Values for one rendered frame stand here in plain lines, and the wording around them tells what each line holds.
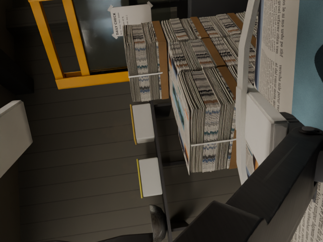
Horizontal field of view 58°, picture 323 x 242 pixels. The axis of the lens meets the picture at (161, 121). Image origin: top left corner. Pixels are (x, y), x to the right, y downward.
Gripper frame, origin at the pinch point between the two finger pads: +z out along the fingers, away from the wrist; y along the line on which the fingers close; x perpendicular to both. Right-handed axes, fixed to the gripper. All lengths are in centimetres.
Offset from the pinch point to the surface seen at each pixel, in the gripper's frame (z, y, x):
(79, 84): 205, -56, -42
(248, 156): 90, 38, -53
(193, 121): 89, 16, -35
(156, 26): 160, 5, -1
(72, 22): 190, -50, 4
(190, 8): 210, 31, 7
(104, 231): 281, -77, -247
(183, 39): 142, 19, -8
